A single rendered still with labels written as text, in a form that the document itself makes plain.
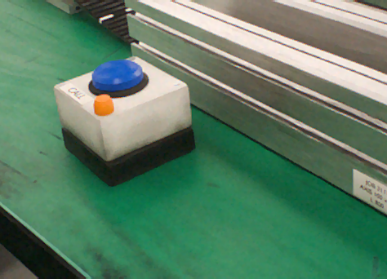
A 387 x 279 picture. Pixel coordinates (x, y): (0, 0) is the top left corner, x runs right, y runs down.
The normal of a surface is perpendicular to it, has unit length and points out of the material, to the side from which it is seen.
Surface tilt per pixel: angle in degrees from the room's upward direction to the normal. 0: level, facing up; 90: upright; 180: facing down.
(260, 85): 90
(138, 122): 90
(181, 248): 0
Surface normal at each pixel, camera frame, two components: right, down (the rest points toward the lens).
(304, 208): -0.13, -0.87
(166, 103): 0.51, 0.34
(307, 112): -0.85, 0.34
